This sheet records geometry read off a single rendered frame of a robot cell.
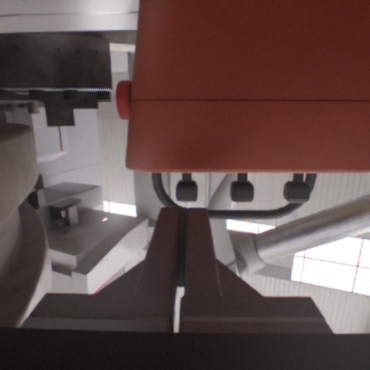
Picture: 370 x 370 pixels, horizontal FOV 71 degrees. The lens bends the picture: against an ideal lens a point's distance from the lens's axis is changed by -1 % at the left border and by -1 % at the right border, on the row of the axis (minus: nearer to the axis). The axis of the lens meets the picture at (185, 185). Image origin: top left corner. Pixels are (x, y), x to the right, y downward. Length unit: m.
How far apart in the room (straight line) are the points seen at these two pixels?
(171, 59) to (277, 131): 0.08
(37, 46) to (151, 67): 1.14
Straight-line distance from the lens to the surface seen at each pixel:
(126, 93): 0.23
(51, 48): 1.31
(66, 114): 1.41
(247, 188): 0.26
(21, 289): 1.41
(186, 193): 0.26
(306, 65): 0.20
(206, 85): 0.18
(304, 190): 0.28
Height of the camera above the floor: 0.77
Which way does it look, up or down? 16 degrees up
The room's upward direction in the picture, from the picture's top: 180 degrees clockwise
